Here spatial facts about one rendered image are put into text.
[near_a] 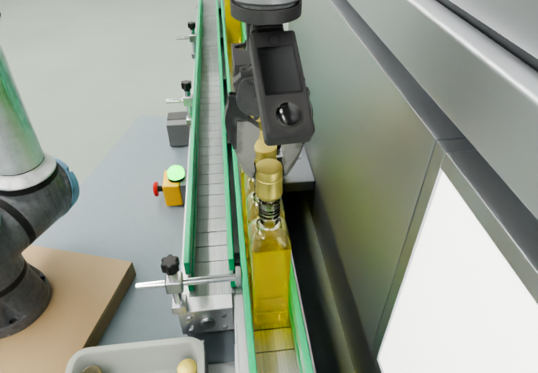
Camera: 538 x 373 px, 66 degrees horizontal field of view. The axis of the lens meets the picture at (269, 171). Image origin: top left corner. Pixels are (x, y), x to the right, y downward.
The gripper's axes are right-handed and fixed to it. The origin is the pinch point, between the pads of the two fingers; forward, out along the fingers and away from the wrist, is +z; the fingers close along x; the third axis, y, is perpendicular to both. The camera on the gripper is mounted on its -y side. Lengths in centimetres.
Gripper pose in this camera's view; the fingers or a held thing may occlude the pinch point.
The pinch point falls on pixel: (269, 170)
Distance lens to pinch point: 51.3
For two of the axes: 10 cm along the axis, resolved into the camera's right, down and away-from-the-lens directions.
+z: 0.0, 7.8, 6.3
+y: -1.3, -6.2, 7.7
